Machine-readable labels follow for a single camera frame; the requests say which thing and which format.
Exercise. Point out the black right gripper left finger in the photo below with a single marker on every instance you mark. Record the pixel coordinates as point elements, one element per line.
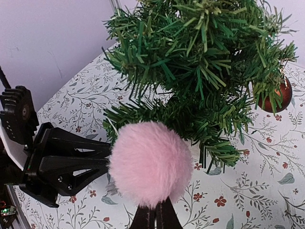
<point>144,218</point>

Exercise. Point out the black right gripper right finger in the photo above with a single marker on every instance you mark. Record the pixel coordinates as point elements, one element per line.
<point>166,217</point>

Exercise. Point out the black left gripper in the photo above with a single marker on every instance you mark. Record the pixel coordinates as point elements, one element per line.
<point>73,162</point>

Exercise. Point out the pink pompom ornament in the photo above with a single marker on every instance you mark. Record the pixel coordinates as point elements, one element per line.
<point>150,163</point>

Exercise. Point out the small green christmas tree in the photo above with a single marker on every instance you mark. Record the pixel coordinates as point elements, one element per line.
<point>197,66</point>

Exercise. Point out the dark red bauble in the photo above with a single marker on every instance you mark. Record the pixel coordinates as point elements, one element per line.
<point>280,98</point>

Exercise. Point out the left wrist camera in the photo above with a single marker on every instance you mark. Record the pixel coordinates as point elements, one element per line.
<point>18,123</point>

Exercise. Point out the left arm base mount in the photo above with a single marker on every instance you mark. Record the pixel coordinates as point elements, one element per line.
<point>7,212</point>

